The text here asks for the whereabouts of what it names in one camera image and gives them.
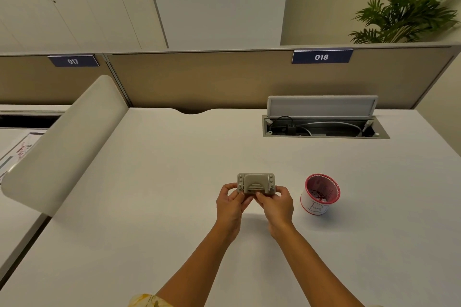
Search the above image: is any person's right hand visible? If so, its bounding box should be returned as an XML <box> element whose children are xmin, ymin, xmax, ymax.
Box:
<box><xmin>254</xmin><ymin>186</ymin><xmax>295</xmax><ymax>240</ymax></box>

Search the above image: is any person's left hand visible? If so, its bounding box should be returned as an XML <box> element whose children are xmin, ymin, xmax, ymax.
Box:
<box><xmin>216</xmin><ymin>183</ymin><xmax>255</xmax><ymax>243</ymax></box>

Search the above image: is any grey plastic buttoned part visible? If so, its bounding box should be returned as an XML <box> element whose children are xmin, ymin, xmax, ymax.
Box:
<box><xmin>237</xmin><ymin>172</ymin><xmax>282</xmax><ymax>197</ymax></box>

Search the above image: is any person's right forearm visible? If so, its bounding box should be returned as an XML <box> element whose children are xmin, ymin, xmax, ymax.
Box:
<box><xmin>269</xmin><ymin>220</ymin><xmax>366</xmax><ymax>307</ymax></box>

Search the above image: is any person's left forearm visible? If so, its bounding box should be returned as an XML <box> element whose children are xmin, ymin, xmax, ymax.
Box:
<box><xmin>154</xmin><ymin>221</ymin><xmax>240</xmax><ymax>307</ymax></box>

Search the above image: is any red-rimmed white paper cup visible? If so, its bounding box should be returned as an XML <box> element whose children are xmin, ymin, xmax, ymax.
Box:
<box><xmin>300</xmin><ymin>174</ymin><xmax>341</xmax><ymax>216</ymax></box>

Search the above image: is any beige desk partition panel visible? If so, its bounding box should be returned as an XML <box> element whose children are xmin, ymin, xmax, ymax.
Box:
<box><xmin>0</xmin><ymin>53</ymin><xmax>123</xmax><ymax>105</ymax></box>
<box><xmin>104</xmin><ymin>44</ymin><xmax>461</xmax><ymax>114</ymax></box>

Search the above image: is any blue desk number sign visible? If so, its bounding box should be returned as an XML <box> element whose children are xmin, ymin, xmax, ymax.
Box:
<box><xmin>48</xmin><ymin>54</ymin><xmax>99</xmax><ymax>68</ymax></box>
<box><xmin>292</xmin><ymin>49</ymin><xmax>353</xmax><ymax>65</ymax></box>

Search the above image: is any yellow patterned sleeve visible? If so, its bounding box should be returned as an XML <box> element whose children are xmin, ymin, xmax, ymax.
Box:
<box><xmin>128</xmin><ymin>294</ymin><xmax>173</xmax><ymax>307</ymax></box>

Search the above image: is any white curved side divider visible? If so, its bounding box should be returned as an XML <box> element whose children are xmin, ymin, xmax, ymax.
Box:
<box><xmin>2</xmin><ymin>75</ymin><xmax>129</xmax><ymax>217</ymax></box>

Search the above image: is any green potted palm plant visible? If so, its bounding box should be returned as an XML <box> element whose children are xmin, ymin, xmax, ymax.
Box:
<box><xmin>348</xmin><ymin>0</ymin><xmax>461</xmax><ymax>45</ymax></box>

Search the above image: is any printed paper sheet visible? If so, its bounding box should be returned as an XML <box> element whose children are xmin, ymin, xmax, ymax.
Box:
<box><xmin>0</xmin><ymin>132</ymin><xmax>47</xmax><ymax>184</ymax></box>

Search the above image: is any black cable with plug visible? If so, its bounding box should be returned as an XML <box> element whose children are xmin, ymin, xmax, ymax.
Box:
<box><xmin>271</xmin><ymin>116</ymin><xmax>311</xmax><ymax>136</ymax></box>

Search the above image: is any recessed grey cable box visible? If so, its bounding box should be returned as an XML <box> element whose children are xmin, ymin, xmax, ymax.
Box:
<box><xmin>262</xmin><ymin>115</ymin><xmax>390</xmax><ymax>140</ymax></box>

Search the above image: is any white cable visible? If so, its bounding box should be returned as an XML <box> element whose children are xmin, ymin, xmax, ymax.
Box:
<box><xmin>297</xmin><ymin>122</ymin><xmax>362</xmax><ymax>136</ymax></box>

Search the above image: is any grey cable tray flap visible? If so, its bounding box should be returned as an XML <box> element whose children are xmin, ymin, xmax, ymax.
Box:
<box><xmin>267</xmin><ymin>95</ymin><xmax>379</xmax><ymax>117</ymax></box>

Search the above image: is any white cabinet with handles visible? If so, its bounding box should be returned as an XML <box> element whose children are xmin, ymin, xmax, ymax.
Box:
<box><xmin>0</xmin><ymin>0</ymin><xmax>169</xmax><ymax>53</ymax></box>

